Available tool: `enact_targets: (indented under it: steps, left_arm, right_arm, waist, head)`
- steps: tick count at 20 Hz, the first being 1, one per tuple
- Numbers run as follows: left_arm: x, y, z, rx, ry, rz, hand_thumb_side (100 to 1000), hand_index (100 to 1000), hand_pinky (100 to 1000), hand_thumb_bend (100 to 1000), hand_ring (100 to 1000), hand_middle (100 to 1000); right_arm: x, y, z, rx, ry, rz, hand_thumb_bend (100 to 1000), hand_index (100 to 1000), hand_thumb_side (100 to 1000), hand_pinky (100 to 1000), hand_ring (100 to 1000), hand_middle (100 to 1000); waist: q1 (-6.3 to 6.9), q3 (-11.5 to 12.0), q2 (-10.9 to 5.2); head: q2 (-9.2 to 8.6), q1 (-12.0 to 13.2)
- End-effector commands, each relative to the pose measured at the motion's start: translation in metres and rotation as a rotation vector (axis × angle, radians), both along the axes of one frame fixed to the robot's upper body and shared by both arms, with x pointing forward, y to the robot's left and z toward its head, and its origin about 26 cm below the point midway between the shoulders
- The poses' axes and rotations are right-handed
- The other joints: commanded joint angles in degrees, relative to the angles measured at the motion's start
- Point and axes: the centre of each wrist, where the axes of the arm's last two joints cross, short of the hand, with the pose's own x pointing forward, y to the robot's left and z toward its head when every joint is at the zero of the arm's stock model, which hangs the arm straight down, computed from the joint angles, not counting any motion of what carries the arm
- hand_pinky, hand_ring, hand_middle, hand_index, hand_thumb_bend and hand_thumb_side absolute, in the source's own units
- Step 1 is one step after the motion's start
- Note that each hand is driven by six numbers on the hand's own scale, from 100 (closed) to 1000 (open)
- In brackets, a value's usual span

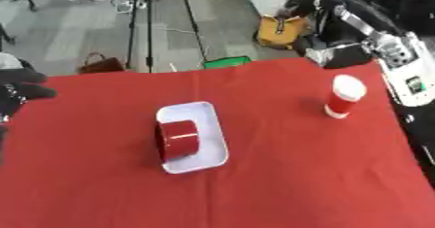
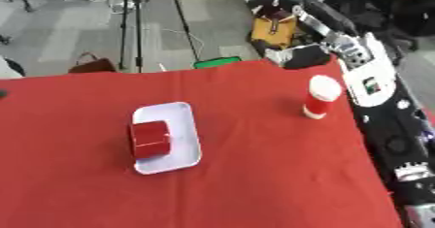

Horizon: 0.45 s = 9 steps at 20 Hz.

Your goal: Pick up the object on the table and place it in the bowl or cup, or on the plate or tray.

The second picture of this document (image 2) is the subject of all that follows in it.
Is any black bag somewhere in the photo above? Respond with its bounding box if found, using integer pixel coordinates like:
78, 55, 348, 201
246, 0, 306, 16

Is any red rectangular block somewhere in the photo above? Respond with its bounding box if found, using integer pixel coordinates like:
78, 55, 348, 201
127, 120, 176, 160

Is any black tripod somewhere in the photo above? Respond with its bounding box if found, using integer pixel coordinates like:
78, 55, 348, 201
116, 0, 204, 75

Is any white rectangular tray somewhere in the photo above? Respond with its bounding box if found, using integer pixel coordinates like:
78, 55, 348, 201
130, 101, 204, 176

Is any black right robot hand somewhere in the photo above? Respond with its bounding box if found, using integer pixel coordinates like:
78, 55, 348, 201
263, 0, 364, 71

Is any white cable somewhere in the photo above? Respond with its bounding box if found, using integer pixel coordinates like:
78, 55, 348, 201
161, 27, 208, 58

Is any green flat object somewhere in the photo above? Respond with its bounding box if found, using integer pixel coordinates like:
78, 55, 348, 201
191, 55, 245, 70

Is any yellow bag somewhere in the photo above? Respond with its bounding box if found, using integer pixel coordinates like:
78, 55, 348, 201
250, 13, 299, 49

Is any red can with white lid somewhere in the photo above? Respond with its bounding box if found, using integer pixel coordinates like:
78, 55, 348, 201
300, 74, 346, 120

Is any black office chair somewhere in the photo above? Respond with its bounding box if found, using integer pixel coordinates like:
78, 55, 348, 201
354, 0, 435, 52

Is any brown bag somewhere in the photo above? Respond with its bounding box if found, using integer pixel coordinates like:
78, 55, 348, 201
66, 51, 119, 75

